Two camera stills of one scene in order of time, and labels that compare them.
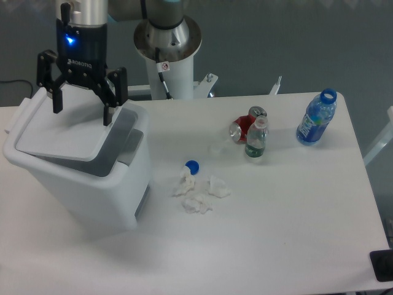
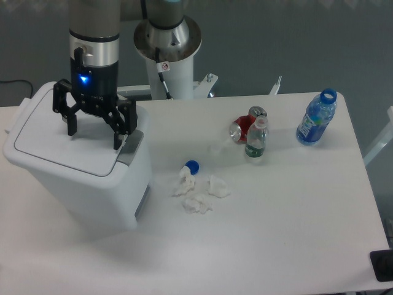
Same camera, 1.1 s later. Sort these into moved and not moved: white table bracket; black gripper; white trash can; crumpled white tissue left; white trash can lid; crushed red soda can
Moved: white trash can lid; black gripper
Not moved: crumpled white tissue left; white table bracket; white trash can; crushed red soda can
